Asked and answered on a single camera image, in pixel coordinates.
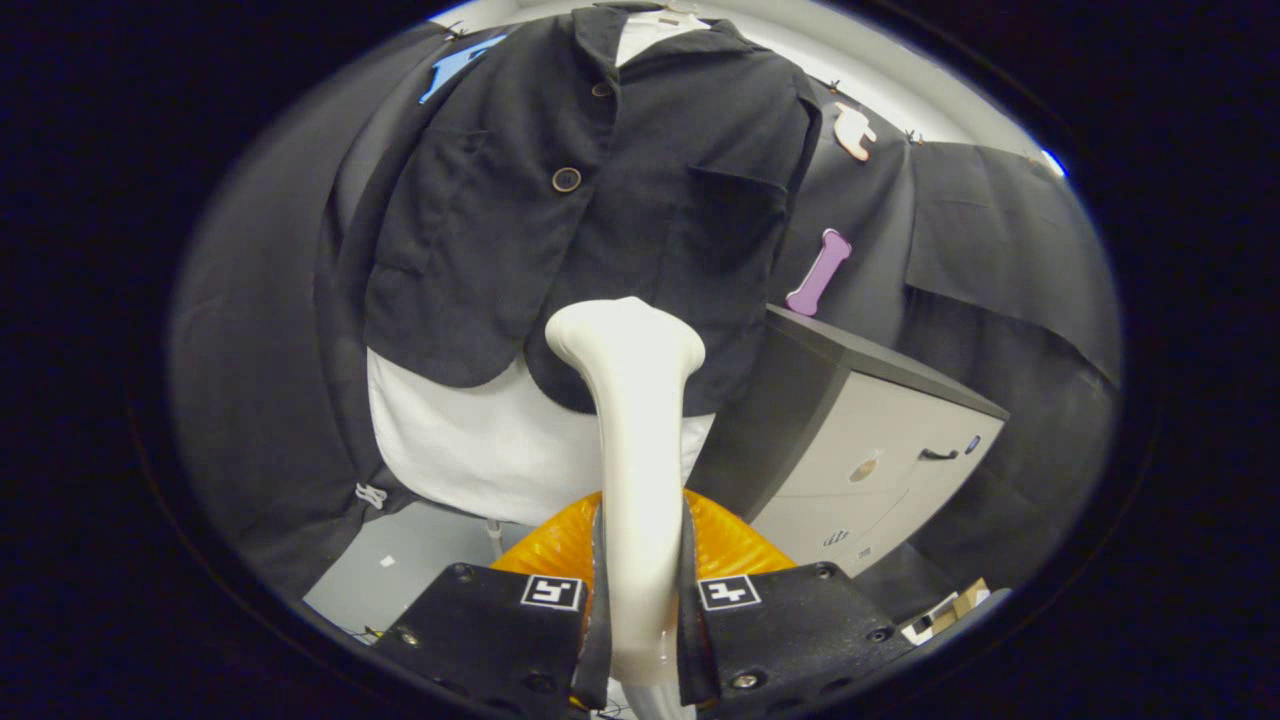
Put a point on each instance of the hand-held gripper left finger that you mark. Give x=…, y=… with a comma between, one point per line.
x=598, y=650

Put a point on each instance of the grey cabinet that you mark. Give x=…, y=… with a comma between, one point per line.
x=880, y=440

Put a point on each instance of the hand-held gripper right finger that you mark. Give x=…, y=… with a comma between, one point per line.
x=693, y=650

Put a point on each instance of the cardboard box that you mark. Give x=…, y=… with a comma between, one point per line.
x=965, y=600

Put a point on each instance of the black backdrop cloth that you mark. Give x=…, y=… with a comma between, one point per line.
x=1000, y=300

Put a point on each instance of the white garment steamer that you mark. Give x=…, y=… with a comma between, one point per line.
x=640, y=450

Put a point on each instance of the black blazer jacket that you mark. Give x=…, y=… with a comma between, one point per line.
x=640, y=230

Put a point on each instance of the mannequin stand pole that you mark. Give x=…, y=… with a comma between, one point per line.
x=495, y=537

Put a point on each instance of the white mannequin torso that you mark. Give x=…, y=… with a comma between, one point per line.
x=470, y=440

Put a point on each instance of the white fabric tie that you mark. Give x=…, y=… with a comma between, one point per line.
x=371, y=495

